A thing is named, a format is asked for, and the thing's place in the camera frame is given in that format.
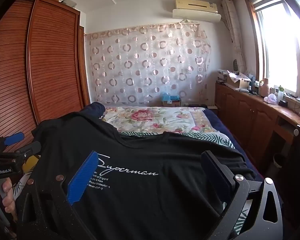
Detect cream wall air conditioner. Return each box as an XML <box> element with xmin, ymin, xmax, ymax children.
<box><xmin>172</xmin><ymin>0</ymin><xmax>222</xmax><ymax>22</ymax></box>

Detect person's left hand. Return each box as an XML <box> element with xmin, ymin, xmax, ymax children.
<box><xmin>0</xmin><ymin>179</ymin><xmax>17</xmax><ymax>222</ymax></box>

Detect palm leaf print sheet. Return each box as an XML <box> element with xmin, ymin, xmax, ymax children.
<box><xmin>11</xmin><ymin>130</ymin><xmax>252</xmax><ymax>233</ymax></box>

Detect white patterned window curtain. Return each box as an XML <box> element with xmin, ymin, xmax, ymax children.
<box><xmin>221</xmin><ymin>0</ymin><xmax>247</xmax><ymax>73</ymax></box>

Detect pink jug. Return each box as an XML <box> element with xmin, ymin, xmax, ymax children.
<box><xmin>260</xmin><ymin>78</ymin><xmax>270</xmax><ymax>97</ymax></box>

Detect navy beaded trim garment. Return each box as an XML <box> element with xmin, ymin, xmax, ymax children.
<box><xmin>84</xmin><ymin>102</ymin><xmax>106</xmax><ymax>120</ymax></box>

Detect black printed t-shirt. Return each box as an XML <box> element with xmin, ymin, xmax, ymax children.
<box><xmin>31</xmin><ymin>110</ymin><xmax>257</xmax><ymax>240</ymax></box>

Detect long wooden cabinet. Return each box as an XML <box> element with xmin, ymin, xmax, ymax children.
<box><xmin>214</xmin><ymin>81</ymin><xmax>300</xmax><ymax>170</ymax></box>

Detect circle patterned sheer curtain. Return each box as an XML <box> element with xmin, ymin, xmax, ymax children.
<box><xmin>84</xmin><ymin>23</ymin><xmax>213</xmax><ymax>105</ymax></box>

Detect wooden slatted wardrobe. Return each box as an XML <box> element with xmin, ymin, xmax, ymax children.
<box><xmin>0</xmin><ymin>0</ymin><xmax>92</xmax><ymax>153</ymax></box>

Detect navy blue blanket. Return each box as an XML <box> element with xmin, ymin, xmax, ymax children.
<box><xmin>204</xmin><ymin>107</ymin><xmax>264</xmax><ymax>182</ymax></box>

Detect open cardboard box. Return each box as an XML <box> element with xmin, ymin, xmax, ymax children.
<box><xmin>226</xmin><ymin>71</ymin><xmax>252</xmax><ymax>89</ymax></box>

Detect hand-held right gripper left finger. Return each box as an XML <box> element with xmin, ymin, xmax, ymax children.
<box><xmin>16</xmin><ymin>151</ymin><xmax>99</xmax><ymax>240</ymax></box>

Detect cardboard box with blue bag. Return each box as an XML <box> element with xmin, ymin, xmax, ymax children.
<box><xmin>161</xmin><ymin>92</ymin><xmax>182</xmax><ymax>107</ymax></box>

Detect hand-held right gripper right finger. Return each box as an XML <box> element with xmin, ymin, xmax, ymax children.
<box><xmin>201</xmin><ymin>151</ymin><xmax>283</xmax><ymax>240</ymax></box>

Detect wooden framed window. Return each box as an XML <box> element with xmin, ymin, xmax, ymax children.
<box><xmin>244</xmin><ymin>0</ymin><xmax>300</xmax><ymax>100</ymax></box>

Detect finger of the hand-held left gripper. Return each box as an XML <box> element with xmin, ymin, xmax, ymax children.
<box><xmin>0</xmin><ymin>132</ymin><xmax>25</xmax><ymax>153</ymax></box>
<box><xmin>9</xmin><ymin>141</ymin><xmax>42</xmax><ymax>158</ymax></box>

